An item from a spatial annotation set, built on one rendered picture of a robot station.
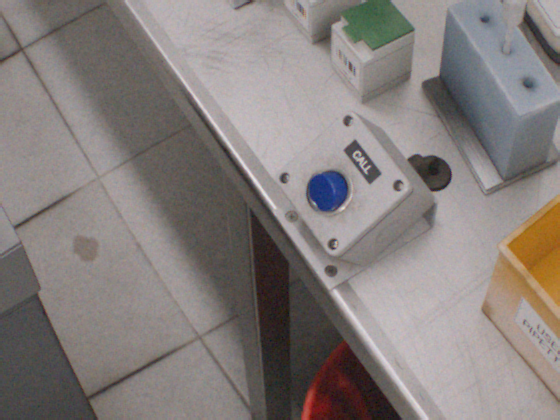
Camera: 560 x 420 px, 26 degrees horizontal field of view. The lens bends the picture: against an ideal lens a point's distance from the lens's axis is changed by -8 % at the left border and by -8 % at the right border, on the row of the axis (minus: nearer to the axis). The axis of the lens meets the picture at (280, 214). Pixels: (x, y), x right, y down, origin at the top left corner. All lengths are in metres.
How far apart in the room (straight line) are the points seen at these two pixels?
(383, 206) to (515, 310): 0.11
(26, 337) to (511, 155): 0.38
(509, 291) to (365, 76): 0.20
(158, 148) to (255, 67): 1.00
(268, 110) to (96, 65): 1.13
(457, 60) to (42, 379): 0.42
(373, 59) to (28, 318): 0.31
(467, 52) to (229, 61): 0.19
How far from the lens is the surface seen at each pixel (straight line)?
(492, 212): 0.91
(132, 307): 1.84
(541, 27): 0.98
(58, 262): 1.88
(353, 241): 0.83
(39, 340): 0.96
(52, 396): 1.07
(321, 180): 0.83
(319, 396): 1.31
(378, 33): 0.90
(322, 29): 0.96
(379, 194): 0.82
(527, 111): 0.84
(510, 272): 0.80
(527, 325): 0.82
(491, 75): 0.85
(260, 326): 1.29
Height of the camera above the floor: 1.67
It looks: 62 degrees down
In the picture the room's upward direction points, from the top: 2 degrees counter-clockwise
